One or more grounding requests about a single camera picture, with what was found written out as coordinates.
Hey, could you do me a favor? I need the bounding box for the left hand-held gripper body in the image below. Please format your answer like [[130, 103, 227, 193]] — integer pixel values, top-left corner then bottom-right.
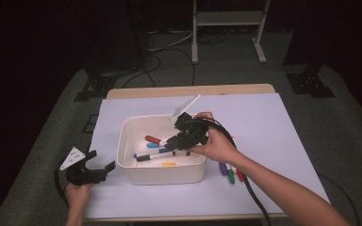
[[58, 146, 107, 186]]

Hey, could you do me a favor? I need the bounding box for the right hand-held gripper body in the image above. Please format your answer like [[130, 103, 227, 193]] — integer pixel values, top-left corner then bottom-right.
[[168, 93, 210, 152]]

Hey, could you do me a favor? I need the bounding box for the dark blue marker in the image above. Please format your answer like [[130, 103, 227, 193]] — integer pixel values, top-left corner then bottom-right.
[[133, 148, 173, 159]]

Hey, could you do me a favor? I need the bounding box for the white plastic storage box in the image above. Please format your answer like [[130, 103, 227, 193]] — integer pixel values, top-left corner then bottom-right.
[[116, 113, 210, 186]]

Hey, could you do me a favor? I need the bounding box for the black marker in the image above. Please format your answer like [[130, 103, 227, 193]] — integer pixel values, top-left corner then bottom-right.
[[136, 151, 177, 163]]

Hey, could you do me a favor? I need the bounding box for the dark green marker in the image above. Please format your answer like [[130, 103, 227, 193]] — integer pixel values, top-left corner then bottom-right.
[[225, 163, 236, 186]]

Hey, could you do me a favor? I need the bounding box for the person's left hand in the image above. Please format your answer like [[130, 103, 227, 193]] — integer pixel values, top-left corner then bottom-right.
[[63, 183, 92, 212]]

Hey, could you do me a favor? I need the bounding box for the person's right hand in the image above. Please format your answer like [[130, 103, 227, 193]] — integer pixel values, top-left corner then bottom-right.
[[188, 110, 243, 166]]

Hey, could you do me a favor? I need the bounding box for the white sheet covered board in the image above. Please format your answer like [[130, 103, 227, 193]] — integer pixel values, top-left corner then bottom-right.
[[83, 92, 331, 220]]

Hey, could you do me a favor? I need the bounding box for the black stand base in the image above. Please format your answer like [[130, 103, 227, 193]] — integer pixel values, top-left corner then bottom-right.
[[285, 64, 337, 99], [74, 69, 118, 103]]

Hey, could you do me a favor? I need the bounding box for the left hand-held gripper cable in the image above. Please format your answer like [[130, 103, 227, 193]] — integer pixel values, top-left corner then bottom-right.
[[53, 161, 72, 210]]

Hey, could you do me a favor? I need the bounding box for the hand-held gripper cable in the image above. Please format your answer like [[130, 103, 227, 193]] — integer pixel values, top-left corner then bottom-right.
[[206, 118, 272, 226], [53, 161, 72, 210]]

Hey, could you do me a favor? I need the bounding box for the black floor frame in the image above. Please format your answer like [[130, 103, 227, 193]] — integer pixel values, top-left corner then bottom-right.
[[81, 114, 99, 135]]

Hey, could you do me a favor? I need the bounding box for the black floor cable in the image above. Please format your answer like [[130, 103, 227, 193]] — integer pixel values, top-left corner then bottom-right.
[[150, 46, 197, 87], [122, 53, 163, 89]]

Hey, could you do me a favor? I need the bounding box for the right hand-held gripper cable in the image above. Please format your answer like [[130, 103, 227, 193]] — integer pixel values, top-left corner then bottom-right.
[[206, 118, 272, 226]]

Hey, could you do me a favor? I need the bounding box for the grey floor cable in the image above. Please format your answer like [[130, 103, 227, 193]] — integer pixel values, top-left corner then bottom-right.
[[148, 31, 193, 53]]

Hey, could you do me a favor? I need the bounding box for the white metal frame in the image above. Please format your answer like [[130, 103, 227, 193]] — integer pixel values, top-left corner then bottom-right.
[[190, 0, 272, 65]]

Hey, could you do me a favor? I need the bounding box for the thin black cable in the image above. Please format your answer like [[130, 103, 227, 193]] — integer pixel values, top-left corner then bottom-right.
[[317, 172, 361, 226]]

